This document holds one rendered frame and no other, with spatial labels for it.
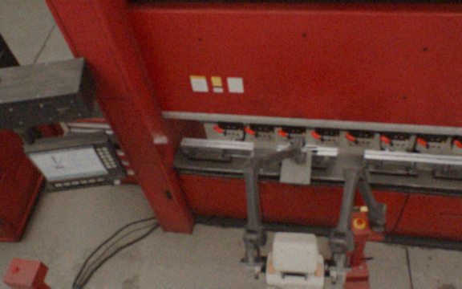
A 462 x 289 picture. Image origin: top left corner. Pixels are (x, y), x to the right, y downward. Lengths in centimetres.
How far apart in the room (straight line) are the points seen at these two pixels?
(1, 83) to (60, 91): 33
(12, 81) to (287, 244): 153
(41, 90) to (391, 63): 168
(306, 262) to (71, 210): 261
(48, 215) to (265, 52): 273
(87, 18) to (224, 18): 63
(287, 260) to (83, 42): 141
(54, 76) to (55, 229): 216
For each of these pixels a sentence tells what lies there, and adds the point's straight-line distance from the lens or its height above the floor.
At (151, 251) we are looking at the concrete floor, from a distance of 378.
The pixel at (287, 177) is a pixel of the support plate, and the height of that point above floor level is 100.
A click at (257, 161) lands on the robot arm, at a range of 220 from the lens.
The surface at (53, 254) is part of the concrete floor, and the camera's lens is 410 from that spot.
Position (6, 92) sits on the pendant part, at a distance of 234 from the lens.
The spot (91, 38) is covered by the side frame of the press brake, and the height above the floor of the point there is 207.
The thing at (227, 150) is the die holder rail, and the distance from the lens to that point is 299.
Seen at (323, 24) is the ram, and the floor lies 201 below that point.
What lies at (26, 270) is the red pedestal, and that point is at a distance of 315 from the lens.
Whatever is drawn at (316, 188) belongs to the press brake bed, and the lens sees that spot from 302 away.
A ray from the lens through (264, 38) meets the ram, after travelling 222.
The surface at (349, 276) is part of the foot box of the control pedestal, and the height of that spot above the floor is 12.
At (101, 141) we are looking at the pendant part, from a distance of 238.
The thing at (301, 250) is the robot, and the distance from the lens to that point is 212.
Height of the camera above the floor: 332
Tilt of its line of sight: 52 degrees down
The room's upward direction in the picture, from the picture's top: 10 degrees counter-clockwise
